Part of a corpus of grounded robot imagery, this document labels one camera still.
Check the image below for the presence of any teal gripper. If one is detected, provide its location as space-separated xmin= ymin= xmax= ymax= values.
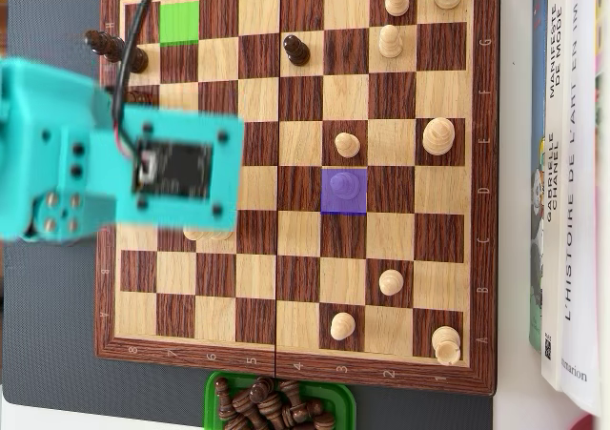
xmin=89 ymin=107 xmax=246 ymax=232

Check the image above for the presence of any light wooden queen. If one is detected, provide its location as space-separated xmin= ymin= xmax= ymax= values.
xmin=183 ymin=228 xmax=234 ymax=242

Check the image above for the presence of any dark wooden rook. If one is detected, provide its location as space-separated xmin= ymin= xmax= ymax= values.
xmin=103 ymin=84 xmax=153 ymax=112

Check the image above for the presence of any dark wooden pawn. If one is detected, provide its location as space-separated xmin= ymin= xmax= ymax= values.
xmin=282 ymin=33 xmax=312 ymax=68

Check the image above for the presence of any wooden folding chessboard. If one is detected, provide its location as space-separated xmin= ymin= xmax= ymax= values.
xmin=93 ymin=0 xmax=500 ymax=399

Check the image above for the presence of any dark wooden king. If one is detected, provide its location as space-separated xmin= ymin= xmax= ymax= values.
xmin=84 ymin=29 xmax=150 ymax=75

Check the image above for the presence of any light wooden king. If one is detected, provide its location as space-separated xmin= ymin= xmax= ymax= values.
xmin=421 ymin=116 xmax=457 ymax=157

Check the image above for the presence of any dark grey mat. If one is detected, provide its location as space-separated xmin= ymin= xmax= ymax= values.
xmin=0 ymin=0 xmax=497 ymax=430

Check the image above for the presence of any green plastic tray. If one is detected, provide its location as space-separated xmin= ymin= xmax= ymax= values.
xmin=203 ymin=370 xmax=357 ymax=430

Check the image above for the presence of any blue panda book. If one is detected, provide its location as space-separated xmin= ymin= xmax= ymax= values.
xmin=527 ymin=0 xmax=550 ymax=354

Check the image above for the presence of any white Gabrielle Chanel book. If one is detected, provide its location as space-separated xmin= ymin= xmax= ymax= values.
xmin=540 ymin=0 xmax=567 ymax=393

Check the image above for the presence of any black motor cable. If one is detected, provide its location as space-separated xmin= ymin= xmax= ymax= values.
xmin=112 ymin=0 xmax=162 ymax=157

